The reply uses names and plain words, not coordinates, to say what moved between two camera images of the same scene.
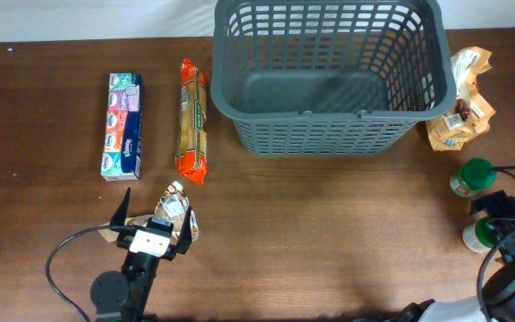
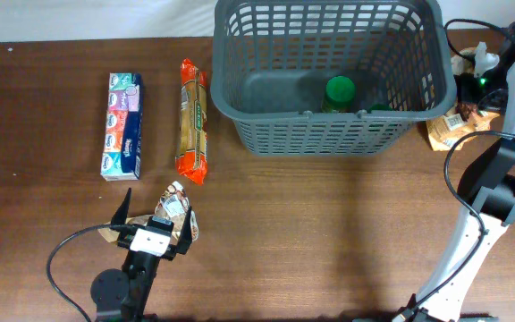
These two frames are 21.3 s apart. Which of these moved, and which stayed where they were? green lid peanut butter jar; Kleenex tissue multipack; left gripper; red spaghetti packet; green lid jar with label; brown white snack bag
Moved: green lid jar with label; green lid peanut butter jar
Stayed: red spaghetti packet; left gripper; brown white snack bag; Kleenex tissue multipack
